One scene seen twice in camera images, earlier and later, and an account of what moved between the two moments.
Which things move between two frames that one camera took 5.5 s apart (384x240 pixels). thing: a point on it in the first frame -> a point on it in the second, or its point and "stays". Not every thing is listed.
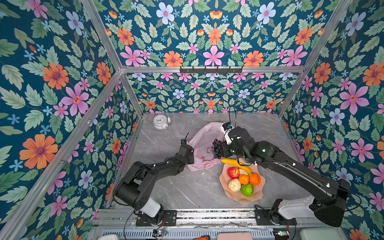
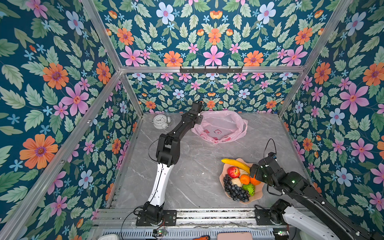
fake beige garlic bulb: [234, 185] stays
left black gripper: [192, 161] -> [199, 118]
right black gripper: [224, 150] -> [257, 172]
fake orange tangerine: [243, 179] stays
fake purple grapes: [216, 148] -> [237, 193]
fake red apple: [233, 172] stays
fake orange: [255, 179] stays
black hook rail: [208, 71] stays
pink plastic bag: [201, 142] -> [220, 126]
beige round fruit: [242, 172] stays
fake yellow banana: [237, 163] stays
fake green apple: [247, 189] stays
